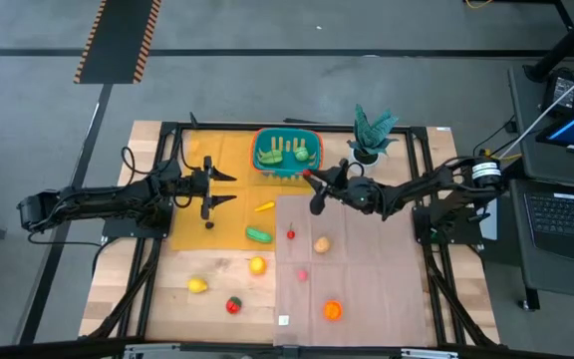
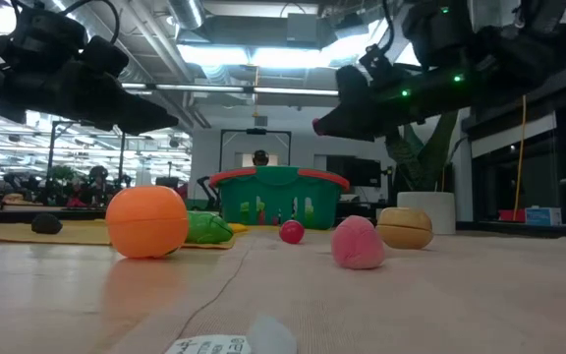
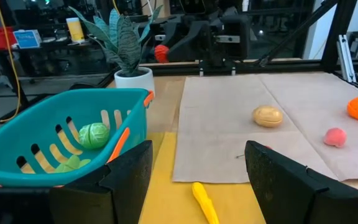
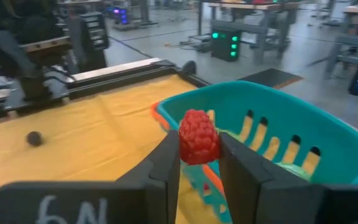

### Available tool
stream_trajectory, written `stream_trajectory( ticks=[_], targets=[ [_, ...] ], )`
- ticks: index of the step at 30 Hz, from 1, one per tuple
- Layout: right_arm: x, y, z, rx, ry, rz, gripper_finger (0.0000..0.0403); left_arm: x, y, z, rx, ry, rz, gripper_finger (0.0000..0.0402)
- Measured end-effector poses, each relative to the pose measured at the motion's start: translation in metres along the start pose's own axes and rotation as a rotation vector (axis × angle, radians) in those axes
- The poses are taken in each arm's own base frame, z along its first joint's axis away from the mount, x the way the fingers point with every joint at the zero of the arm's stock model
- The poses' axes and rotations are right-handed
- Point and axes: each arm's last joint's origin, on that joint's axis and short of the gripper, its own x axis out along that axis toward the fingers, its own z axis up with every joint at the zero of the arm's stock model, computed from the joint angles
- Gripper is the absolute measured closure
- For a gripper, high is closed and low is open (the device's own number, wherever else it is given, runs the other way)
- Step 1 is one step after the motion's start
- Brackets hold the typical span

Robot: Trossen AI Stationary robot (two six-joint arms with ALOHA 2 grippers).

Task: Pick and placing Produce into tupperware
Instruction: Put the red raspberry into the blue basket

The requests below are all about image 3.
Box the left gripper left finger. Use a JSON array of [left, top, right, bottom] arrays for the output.
[[0, 139, 154, 224]]

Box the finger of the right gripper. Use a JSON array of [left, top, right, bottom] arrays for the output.
[[166, 21, 214, 63]]

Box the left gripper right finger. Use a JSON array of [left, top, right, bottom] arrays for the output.
[[244, 139, 358, 224]]

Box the red toy strawberry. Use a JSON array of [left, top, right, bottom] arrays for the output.
[[154, 44, 170, 64]]

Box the green toy lettuce leaf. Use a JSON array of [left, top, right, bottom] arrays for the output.
[[53, 154, 91, 174]]

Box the green toy cabbage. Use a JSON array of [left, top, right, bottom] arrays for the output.
[[78, 122, 111, 150]]

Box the tan toy potato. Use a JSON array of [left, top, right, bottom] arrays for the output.
[[252, 105, 284, 128]]

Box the yellow cloth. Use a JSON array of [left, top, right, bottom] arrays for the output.
[[137, 130, 269, 224]]

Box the snake plant in white pot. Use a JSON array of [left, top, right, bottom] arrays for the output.
[[68, 4, 164, 97]]

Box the pink toy peach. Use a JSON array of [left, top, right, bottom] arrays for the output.
[[323, 127, 347, 149]]

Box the beige cloth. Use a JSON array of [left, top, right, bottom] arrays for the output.
[[172, 72, 358, 190]]

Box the teal basket with orange rim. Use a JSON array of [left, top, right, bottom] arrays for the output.
[[0, 88, 155, 189]]

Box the yellow white cylinder container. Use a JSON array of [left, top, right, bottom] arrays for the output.
[[66, 17, 86, 44]]

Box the blue white box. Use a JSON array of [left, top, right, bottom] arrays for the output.
[[12, 29, 42, 50]]

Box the silver aluminium bracket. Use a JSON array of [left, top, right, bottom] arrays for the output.
[[336, 34, 357, 83]]

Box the yellow cable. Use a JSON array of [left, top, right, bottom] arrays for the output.
[[0, 0, 23, 124]]

